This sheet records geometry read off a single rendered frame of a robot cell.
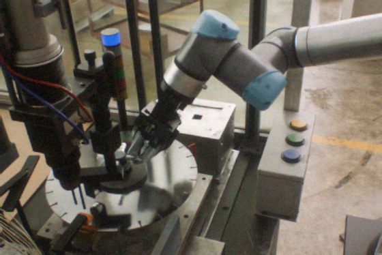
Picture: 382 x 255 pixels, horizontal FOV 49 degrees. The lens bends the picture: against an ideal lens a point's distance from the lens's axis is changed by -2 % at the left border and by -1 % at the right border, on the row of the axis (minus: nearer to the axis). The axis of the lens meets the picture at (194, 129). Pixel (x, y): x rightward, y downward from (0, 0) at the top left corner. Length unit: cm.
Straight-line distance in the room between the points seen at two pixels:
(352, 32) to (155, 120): 38
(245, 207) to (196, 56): 52
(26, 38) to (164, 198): 43
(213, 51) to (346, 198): 170
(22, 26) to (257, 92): 37
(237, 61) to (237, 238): 49
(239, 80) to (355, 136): 210
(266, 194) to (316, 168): 142
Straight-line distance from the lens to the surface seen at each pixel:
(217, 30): 72
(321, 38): 78
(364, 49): 76
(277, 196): 106
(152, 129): 81
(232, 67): 72
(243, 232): 107
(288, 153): 105
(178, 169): 93
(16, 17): 60
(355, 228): 113
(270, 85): 71
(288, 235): 208
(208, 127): 115
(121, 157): 90
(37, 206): 123
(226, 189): 117
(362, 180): 245
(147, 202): 87
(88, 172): 84
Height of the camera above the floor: 155
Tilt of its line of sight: 35 degrees down
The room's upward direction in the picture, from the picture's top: 3 degrees counter-clockwise
